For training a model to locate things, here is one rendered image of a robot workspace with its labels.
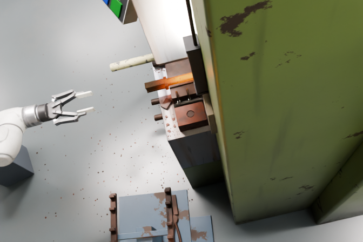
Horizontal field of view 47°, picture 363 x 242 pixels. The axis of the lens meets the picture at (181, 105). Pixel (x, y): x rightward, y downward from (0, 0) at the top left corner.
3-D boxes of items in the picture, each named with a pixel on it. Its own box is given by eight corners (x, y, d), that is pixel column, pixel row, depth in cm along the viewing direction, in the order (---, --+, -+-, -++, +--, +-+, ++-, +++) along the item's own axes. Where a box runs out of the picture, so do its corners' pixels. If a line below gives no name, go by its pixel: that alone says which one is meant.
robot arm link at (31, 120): (32, 130, 180) (46, 127, 180) (22, 122, 172) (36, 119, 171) (31, 111, 184) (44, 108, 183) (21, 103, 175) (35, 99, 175)
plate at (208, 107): (211, 134, 143) (207, 115, 128) (206, 111, 147) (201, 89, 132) (217, 133, 143) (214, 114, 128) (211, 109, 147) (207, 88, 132)
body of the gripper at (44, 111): (43, 108, 182) (64, 103, 182) (44, 126, 179) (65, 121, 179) (35, 101, 176) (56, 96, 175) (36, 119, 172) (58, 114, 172)
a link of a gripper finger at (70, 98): (55, 111, 179) (54, 109, 180) (78, 97, 180) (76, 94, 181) (52, 108, 175) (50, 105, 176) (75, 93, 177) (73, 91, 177)
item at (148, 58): (112, 74, 227) (109, 69, 222) (111, 66, 229) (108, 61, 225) (192, 54, 225) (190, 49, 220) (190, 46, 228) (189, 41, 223)
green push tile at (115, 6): (118, 18, 194) (121, 4, 189) (109, 8, 197) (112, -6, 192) (121, 17, 195) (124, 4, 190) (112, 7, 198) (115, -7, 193)
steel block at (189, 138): (181, 169, 214) (167, 141, 173) (168, 102, 230) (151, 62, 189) (290, 143, 212) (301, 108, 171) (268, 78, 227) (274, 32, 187)
